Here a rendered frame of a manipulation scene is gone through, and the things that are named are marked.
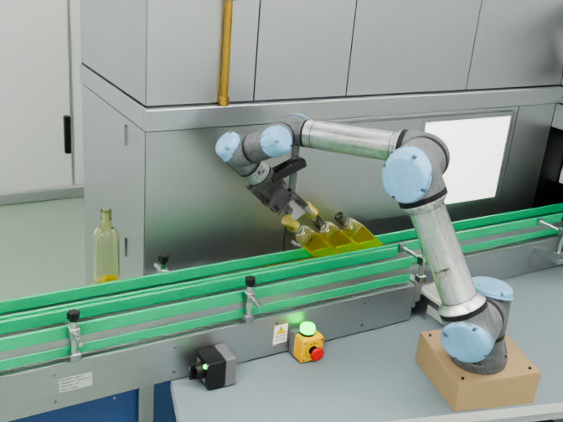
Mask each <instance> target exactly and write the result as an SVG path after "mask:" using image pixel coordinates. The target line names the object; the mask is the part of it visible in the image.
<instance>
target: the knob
mask: <svg viewBox="0 0 563 422"><path fill-rule="evenodd" d="M204 377H205V370H204V368H203V364H202V362H200V361H198V362H196V363H193V364H192V365H189V380H193V379H202V378H204Z"/></svg>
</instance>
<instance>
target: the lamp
mask: <svg viewBox="0 0 563 422"><path fill-rule="evenodd" d="M315 330H316V327H315V325H314V324H313V323H312V322H303V323H302V324H301V325H300V329H299V333H300V334H301V335H302V336H304V337H313V336H314V335H315V332H316V331H315Z"/></svg>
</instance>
